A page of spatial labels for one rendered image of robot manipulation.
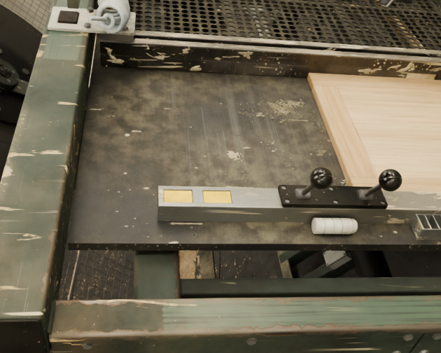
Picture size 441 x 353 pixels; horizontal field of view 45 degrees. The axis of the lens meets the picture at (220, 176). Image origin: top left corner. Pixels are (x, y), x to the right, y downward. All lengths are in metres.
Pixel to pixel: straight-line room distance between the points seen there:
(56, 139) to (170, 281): 0.31
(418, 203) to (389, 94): 0.40
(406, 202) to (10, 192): 0.70
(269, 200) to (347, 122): 0.36
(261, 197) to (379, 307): 0.28
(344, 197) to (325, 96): 0.37
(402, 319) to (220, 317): 0.28
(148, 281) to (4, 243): 0.25
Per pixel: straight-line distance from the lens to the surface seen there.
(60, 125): 0.98
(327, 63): 1.37
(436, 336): 0.90
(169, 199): 0.93
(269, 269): 3.11
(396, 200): 1.05
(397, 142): 1.24
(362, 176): 1.10
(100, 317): 0.77
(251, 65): 1.33
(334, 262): 2.52
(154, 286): 0.90
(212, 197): 0.94
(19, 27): 2.00
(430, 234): 1.06
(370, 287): 1.01
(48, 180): 0.88
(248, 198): 0.95
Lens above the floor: 2.10
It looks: 33 degrees down
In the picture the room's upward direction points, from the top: 57 degrees counter-clockwise
